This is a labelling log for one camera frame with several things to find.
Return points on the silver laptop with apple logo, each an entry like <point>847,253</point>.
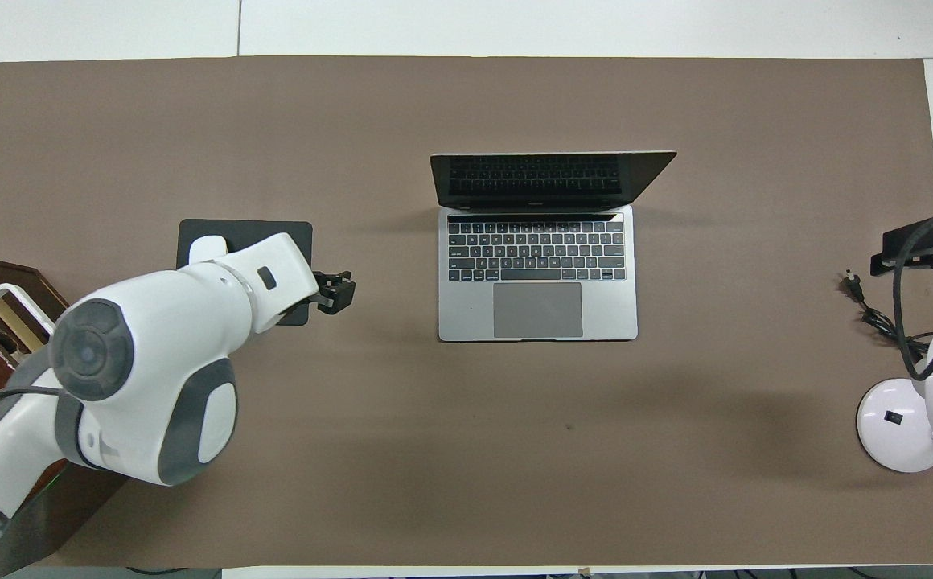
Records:
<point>539,305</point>

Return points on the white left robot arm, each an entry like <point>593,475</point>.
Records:
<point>153,362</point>

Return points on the large brown table mat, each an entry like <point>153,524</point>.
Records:
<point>466,466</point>

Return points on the white computer mouse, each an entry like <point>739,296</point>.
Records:
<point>207,248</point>

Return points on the black mouse pad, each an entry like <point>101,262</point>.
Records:
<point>241,233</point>

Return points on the white desk lamp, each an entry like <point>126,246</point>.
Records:
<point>897,426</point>

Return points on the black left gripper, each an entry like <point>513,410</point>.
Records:
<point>322,291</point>

